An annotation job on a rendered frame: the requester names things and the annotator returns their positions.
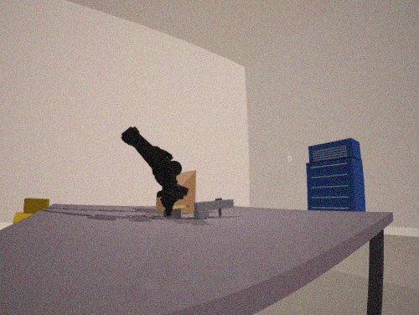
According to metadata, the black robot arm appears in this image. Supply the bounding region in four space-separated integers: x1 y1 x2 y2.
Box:
121 127 189 196

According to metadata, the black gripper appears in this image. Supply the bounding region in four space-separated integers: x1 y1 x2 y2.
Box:
157 178 184 216

